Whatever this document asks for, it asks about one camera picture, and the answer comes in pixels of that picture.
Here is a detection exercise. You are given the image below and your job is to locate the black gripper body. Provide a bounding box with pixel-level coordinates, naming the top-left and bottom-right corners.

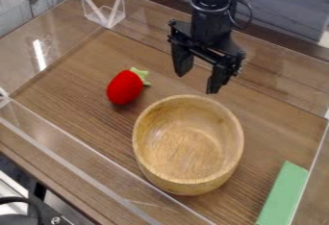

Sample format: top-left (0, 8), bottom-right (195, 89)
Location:
top-left (167, 19), bottom-right (248, 75)

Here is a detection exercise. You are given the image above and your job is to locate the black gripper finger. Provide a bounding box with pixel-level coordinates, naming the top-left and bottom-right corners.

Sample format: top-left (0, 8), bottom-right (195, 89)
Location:
top-left (171, 44), bottom-right (194, 77)
top-left (206, 63), bottom-right (231, 94)

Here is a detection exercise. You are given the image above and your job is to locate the red plush strawberry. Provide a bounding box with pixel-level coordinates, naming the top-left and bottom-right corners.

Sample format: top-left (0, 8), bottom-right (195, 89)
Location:
top-left (107, 67), bottom-right (150, 105)

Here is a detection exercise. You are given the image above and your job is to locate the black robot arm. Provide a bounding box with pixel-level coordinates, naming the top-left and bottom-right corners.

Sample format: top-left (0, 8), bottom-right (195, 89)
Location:
top-left (169, 0), bottom-right (252, 94)

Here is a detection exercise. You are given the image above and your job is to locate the wooden bowl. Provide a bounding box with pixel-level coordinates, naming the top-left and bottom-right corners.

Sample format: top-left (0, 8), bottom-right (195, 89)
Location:
top-left (133, 94), bottom-right (245, 196)

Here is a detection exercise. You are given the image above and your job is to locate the green rectangular block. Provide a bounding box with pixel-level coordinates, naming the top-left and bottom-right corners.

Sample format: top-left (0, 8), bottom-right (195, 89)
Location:
top-left (254, 162), bottom-right (309, 225)

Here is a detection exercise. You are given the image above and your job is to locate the clear acrylic front panel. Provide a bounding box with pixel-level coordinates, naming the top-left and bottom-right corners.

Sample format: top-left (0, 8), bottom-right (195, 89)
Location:
top-left (0, 92), bottom-right (214, 225)

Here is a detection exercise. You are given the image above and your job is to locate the clear acrylic corner bracket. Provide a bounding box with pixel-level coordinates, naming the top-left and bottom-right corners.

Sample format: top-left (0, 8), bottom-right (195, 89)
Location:
top-left (82, 0), bottom-right (126, 29)

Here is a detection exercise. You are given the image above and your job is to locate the black metal table bracket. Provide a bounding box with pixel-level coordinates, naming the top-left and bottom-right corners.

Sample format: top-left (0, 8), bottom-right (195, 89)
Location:
top-left (28, 182), bottom-right (75, 225)

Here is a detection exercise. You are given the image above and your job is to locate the black cable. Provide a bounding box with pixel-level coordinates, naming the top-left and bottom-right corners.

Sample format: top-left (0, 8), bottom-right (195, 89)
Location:
top-left (0, 196), bottom-right (40, 225)

